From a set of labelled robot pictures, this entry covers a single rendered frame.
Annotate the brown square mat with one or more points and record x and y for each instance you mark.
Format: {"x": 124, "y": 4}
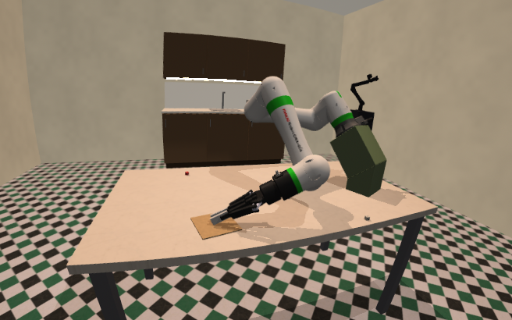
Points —
{"x": 207, "y": 230}

